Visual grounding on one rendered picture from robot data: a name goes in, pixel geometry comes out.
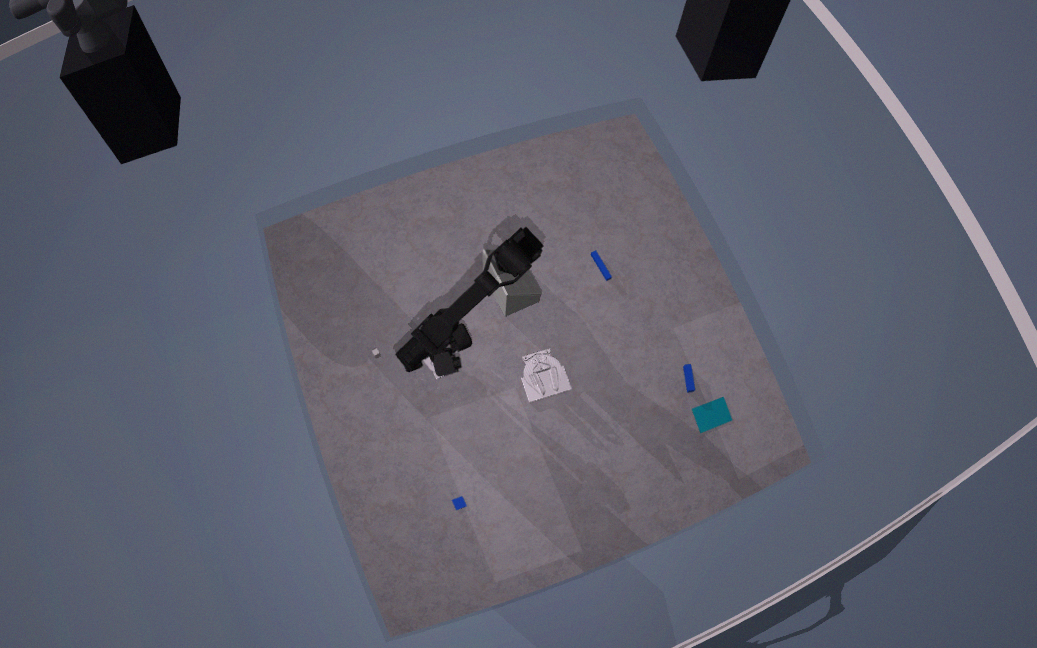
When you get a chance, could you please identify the teal flat rectangular plate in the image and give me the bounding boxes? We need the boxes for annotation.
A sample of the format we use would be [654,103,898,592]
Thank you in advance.
[692,397,732,433]

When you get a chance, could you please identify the blue rectangular block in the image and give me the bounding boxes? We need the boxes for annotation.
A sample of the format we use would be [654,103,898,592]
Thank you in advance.
[683,364,695,393]
[591,251,612,281]

